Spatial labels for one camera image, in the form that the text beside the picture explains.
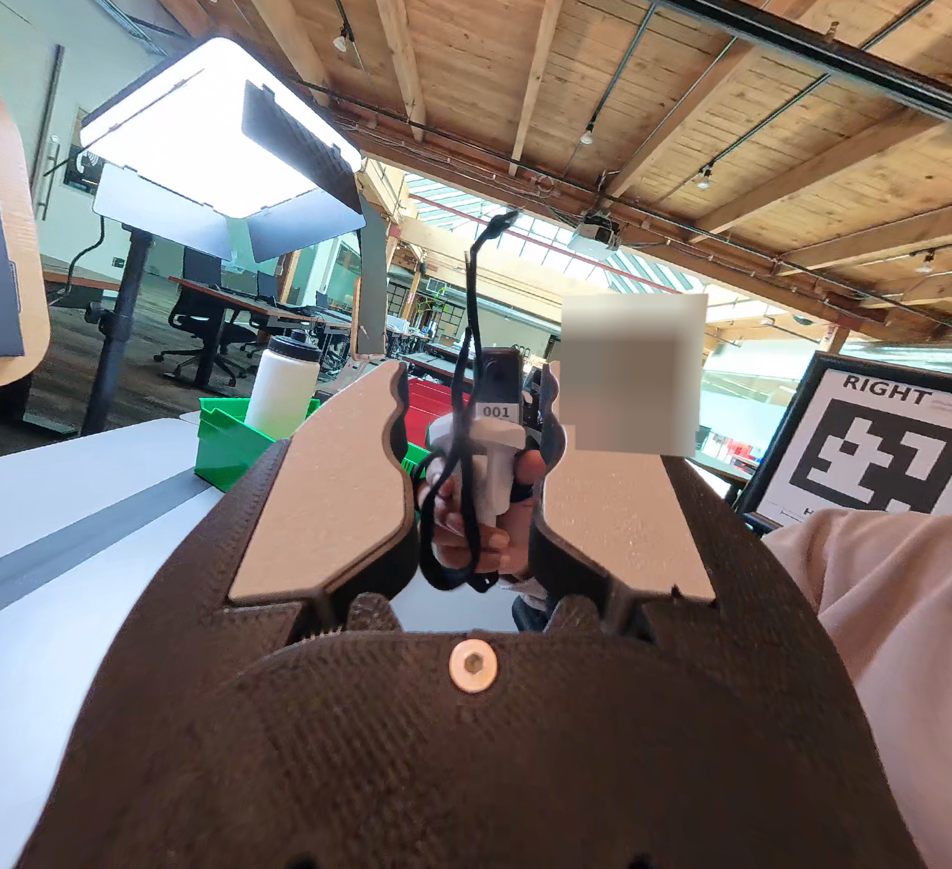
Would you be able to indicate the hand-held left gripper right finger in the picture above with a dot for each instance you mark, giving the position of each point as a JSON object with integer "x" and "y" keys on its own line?
{"x": 617, "y": 527}

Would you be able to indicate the dark tilted board on stand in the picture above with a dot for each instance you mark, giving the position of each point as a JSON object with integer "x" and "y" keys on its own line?
{"x": 372, "y": 274}

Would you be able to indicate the white bottle with black cap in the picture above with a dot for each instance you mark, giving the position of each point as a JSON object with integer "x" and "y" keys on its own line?
{"x": 282, "y": 393}

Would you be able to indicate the studio light panel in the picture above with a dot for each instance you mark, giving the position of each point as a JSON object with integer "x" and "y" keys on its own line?
{"x": 193, "y": 133}

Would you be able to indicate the ceiling projector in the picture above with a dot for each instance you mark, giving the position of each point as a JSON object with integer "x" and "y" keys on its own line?
{"x": 595, "y": 233}

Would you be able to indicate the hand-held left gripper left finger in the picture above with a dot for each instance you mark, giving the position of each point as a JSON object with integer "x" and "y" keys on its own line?
{"x": 327, "y": 497}

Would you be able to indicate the framed poster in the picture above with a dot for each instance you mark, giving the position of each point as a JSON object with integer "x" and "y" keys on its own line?
{"x": 863, "y": 452}

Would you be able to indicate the black light stand pole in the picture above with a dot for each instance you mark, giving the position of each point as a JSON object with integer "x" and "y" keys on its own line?
{"x": 119, "y": 326}

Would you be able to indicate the person's right hand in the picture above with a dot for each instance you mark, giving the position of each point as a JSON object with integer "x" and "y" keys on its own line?
{"x": 494, "y": 545}

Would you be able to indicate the black office chair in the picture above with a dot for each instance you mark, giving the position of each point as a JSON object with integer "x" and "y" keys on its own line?
{"x": 201, "y": 311}
{"x": 264, "y": 289}

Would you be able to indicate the green plastic bin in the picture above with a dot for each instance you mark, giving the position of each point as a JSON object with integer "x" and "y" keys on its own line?
{"x": 223, "y": 452}

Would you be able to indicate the red open-front bin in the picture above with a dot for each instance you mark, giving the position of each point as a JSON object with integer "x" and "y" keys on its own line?
{"x": 431, "y": 404}

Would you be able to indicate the black board with wooden rim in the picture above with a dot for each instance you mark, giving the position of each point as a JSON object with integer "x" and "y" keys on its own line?
{"x": 22, "y": 252}

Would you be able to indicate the wooden top office desk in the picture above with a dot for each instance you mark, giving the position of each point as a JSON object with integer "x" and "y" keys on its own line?
{"x": 253, "y": 304}

